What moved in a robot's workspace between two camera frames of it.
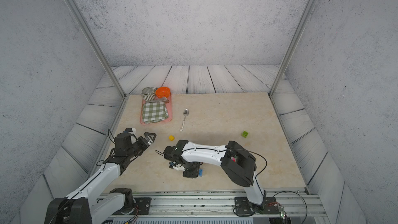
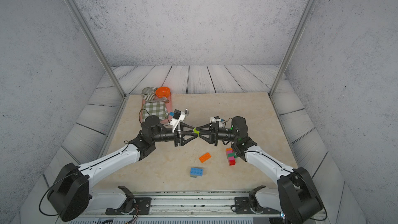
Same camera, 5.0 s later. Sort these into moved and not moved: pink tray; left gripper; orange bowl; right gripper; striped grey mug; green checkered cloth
Moved: right gripper; left gripper
Not moved: striped grey mug; green checkered cloth; orange bowl; pink tray
